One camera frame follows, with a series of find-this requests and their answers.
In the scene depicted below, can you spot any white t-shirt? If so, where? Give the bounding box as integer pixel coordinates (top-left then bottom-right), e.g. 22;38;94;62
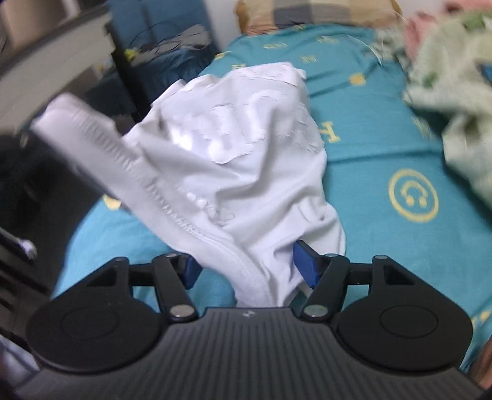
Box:
32;62;346;307

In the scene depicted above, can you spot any teal patterned bed sheet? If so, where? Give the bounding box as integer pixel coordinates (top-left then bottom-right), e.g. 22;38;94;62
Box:
59;25;491;378

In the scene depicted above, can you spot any yellow green plush toy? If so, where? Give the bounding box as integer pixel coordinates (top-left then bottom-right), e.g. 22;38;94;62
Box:
123;49;138;62

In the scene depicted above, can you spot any blue covered chair near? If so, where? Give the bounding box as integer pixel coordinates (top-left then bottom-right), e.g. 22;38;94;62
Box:
105;1;218;102

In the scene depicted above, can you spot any green cartoon fleece blanket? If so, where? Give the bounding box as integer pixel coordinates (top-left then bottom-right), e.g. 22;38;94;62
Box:
374;11;492;213

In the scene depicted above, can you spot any grey cloth on chair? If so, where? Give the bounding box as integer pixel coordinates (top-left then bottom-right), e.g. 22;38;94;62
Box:
137;24;212;55

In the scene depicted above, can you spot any pink fleece blanket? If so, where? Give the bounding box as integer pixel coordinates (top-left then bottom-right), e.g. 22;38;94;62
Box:
404;1;482;61

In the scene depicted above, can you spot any white black desk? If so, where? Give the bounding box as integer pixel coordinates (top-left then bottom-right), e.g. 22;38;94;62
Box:
1;5;150;134

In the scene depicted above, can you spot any plaid pillow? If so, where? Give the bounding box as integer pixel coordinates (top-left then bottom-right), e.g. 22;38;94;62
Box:
235;0;403;36

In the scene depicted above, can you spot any black cable on chair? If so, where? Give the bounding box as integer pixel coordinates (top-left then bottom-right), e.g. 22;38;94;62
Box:
128;21;208;58

